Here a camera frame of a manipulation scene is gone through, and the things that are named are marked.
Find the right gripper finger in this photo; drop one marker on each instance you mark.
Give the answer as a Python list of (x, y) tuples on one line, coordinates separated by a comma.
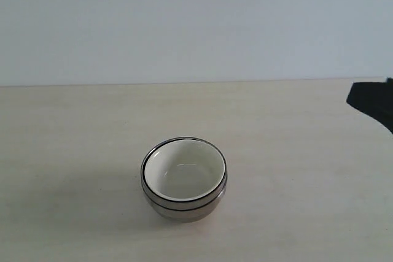
[(373, 99)]

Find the white ceramic bowl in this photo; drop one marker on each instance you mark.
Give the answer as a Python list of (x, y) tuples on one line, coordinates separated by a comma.
[(184, 170)]

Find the ribbed steel bowl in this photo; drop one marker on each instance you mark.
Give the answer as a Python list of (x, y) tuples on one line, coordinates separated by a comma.
[(147, 186)]

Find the smooth steel bowl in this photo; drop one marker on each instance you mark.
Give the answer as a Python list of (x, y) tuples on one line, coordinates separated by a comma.
[(185, 211)]

